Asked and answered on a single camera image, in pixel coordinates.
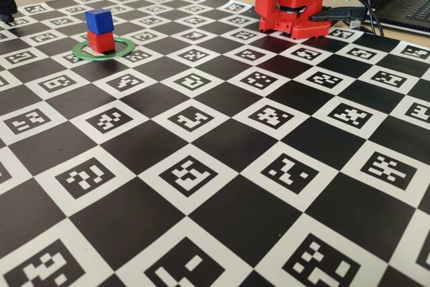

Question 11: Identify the blue cube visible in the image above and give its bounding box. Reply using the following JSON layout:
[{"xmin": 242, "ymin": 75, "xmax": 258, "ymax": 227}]
[{"xmin": 84, "ymin": 8, "xmax": 114, "ymax": 35}]

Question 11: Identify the red cube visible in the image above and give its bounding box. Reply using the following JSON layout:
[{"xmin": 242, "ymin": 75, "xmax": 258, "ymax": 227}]
[{"xmin": 87, "ymin": 30, "xmax": 115, "ymax": 53}]

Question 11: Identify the checkerboard marker mat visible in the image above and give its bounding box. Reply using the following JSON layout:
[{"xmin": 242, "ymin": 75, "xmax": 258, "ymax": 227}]
[{"xmin": 0, "ymin": 0, "xmax": 430, "ymax": 287}]

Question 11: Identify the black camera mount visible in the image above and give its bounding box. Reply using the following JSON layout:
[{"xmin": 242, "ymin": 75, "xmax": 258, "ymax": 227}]
[{"xmin": 0, "ymin": 0, "xmax": 18, "ymax": 27}]

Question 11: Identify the green ring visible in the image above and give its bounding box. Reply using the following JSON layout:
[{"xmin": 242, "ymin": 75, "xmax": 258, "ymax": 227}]
[{"xmin": 72, "ymin": 35, "xmax": 135, "ymax": 62}]

